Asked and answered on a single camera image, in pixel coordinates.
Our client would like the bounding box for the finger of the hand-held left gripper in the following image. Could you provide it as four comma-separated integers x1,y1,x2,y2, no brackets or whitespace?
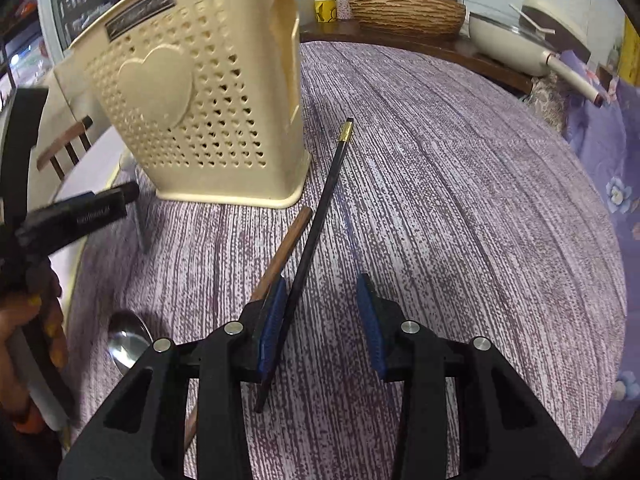
14,195,128,257
37,181,142,213

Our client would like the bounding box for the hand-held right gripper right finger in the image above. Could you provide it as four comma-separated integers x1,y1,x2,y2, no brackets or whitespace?
356,272,586,480

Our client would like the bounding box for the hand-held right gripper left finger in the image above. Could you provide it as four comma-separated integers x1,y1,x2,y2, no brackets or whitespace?
57,276,289,480

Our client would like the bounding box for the beige plastic utensil holder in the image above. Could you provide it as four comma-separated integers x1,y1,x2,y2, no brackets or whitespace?
52,0,313,211

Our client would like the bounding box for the black chopstick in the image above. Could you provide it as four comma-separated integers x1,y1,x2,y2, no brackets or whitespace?
254,117,357,414

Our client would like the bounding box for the person's left hand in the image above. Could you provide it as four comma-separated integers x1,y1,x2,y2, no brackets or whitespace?
0,260,69,433

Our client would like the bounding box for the wooden chair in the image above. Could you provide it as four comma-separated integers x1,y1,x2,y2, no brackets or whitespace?
37,116,94,181

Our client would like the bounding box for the brown wooden chopstick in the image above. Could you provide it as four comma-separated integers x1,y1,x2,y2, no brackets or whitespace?
183,206,314,453

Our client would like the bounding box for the cluttered dark shelf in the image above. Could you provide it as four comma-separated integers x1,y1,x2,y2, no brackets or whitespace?
0,0,51,91

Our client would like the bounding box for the metal spoon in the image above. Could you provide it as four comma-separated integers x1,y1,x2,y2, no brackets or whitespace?
107,310,153,378

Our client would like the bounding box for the purple striped tablecloth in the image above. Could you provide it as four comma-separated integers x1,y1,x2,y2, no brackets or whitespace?
50,40,628,480

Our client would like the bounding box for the glass door cabinet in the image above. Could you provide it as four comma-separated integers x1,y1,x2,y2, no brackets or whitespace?
50,0,121,53

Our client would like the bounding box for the purple floral cloth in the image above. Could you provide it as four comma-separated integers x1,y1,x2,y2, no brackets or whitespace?
525,50,640,461

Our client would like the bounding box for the cream frying pan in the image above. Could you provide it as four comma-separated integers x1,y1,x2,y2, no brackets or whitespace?
469,0,603,108

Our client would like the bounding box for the woven wicker basket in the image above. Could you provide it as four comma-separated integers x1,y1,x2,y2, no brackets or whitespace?
347,0,468,38

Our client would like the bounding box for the tall yellow packet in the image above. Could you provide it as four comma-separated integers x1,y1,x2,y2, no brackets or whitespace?
620,15,640,91

